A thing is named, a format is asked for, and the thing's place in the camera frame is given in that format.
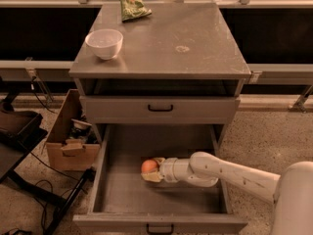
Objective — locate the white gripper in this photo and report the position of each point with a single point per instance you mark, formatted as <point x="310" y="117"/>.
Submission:
<point x="169" y="170"/>

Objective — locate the orange fruit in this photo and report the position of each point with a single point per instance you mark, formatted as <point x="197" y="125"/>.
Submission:
<point x="149" y="166"/>

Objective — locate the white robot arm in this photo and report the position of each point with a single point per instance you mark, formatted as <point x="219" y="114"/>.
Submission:
<point x="291" y="193"/>

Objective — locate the open grey lower drawer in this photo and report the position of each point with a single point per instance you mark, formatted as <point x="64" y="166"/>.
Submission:
<point x="121" y="201"/>

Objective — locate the closed grey upper drawer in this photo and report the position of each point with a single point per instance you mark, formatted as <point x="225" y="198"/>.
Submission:
<point x="159" y="110"/>

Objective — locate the white cup in box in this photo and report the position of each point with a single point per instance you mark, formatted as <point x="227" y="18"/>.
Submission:
<point x="79" y="124"/>

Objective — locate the cardboard box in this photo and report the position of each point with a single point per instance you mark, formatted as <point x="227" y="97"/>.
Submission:
<point x="64" y="153"/>

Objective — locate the grey metal cabinet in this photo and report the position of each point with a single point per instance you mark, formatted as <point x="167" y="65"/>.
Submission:
<point x="179" y="50"/>

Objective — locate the white bowl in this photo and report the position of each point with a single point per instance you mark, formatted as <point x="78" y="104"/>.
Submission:
<point x="104" y="43"/>

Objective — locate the black stand with legs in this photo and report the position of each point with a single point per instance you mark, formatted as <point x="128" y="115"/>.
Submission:
<point x="11" y="157"/>

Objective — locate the green snack bag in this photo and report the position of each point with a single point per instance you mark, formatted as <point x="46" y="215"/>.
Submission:
<point x="133" y="9"/>

